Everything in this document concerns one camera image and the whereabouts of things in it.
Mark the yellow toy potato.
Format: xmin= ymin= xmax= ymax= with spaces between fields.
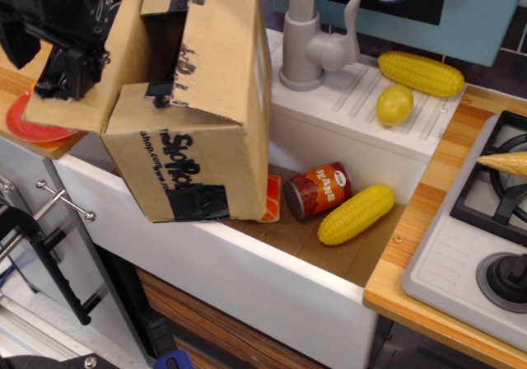
xmin=375 ymin=84 xmax=414 ymax=126

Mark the silver cabinet handle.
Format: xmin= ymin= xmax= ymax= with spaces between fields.
xmin=35 ymin=180 xmax=96 ymax=222

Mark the red plastic plate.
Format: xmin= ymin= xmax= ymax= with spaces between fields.
xmin=5 ymin=91 xmax=77 ymax=143

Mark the beige ice cream cone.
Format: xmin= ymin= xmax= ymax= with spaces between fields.
xmin=477 ymin=152 xmax=527 ymax=177

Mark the orange toy salmon piece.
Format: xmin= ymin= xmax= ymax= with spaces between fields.
xmin=260 ymin=174 xmax=282 ymax=223

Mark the black stove knob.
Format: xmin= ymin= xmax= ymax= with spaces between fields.
xmin=476 ymin=252 xmax=526 ymax=314

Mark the grey toy faucet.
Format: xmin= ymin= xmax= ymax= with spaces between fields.
xmin=279 ymin=0 xmax=361 ymax=91

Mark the yellow toy corn in sink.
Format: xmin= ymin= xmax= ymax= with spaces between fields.
xmin=318 ymin=185 xmax=395 ymax=245

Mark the white toy sink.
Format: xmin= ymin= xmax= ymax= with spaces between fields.
xmin=55 ymin=57 xmax=460 ymax=368

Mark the light blue toy microwave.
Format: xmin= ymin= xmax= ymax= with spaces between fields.
xmin=267 ymin=0 xmax=521 ymax=68

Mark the black clamp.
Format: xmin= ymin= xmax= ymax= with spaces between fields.
xmin=1 ymin=203 xmax=101 ymax=325

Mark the brown cardboard box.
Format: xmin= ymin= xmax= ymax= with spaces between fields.
xmin=25 ymin=0 xmax=271 ymax=222

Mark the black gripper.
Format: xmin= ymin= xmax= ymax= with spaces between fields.
xmin=1 ymin=0 xmax=122 ymax=100

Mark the toy beans can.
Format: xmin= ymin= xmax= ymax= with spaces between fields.
xmin=282 ymin=162 xmax=353 ymax=221

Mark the grey toy stove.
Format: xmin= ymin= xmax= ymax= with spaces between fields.
xmin=402 ymin=111 xmax=526 ymax=350

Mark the yellow toy corn on drainer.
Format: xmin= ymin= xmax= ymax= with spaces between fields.
xmin=378 ymin=51 xmax=465 ymax=97

